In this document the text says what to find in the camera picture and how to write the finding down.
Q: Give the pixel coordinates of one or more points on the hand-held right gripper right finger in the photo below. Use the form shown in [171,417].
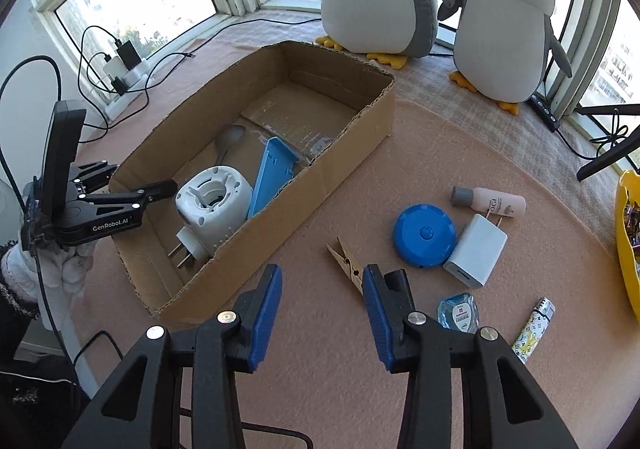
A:
[377,324]

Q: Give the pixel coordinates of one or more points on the yellow plastic bowl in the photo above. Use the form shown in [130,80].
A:
[625,249]

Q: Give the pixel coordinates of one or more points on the blue dental floss case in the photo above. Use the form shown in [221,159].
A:
[457,314]

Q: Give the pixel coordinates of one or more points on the white charger plug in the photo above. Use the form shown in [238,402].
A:
[475,251]

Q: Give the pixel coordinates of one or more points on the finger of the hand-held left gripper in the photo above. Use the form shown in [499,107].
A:
[150,191]
[92,176]

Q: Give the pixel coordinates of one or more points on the brown cardboard box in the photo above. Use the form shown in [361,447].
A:
[350,129]

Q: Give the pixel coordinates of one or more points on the large black adapter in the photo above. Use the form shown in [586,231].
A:
[127,54]

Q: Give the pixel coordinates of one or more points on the grey spoon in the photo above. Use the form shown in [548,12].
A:
[232,136]

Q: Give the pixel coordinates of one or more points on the wooden clothespin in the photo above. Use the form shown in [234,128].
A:
[345,264]

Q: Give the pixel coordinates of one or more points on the blue plastic holder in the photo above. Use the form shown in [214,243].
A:
[272,169]

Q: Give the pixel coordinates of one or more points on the blue round tape measure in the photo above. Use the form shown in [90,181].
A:
[425,234]

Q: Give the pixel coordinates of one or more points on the black inline remote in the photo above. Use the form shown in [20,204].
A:
[544,111]

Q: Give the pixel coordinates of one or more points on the white power strip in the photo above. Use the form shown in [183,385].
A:
[127,89]

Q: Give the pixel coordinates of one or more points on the small pink bottle grey cap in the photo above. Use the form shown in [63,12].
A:
[495,201]

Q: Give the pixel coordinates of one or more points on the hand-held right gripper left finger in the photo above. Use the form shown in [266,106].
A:
[265,316]

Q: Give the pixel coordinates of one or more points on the pile of wrapped candies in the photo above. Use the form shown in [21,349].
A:
[634,224]

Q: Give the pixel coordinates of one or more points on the white plug-in device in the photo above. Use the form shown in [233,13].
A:
[215,214]

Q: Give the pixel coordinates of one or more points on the black tripod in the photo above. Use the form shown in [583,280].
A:
[610,161]

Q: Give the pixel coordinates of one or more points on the checked table cloth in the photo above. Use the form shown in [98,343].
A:
[430,89]

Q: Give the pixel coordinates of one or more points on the power strip with chargers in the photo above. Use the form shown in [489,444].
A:
[189,55]

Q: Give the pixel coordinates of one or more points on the dark patterned cloth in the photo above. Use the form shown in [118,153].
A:
[35,404]

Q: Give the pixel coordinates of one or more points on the person's left forearm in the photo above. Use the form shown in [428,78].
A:
[15,279]

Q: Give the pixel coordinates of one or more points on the white adapter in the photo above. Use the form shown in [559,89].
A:
[114,65]

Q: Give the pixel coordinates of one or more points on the person's left hand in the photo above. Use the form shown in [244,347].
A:
[70,269]

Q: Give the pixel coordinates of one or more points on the small black adapter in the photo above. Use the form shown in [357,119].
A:
[120,85]

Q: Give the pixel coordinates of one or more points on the patterned lighter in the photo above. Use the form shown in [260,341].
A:
[532,331]

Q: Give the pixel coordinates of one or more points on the small plush penguin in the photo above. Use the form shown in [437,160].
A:
[505,39]

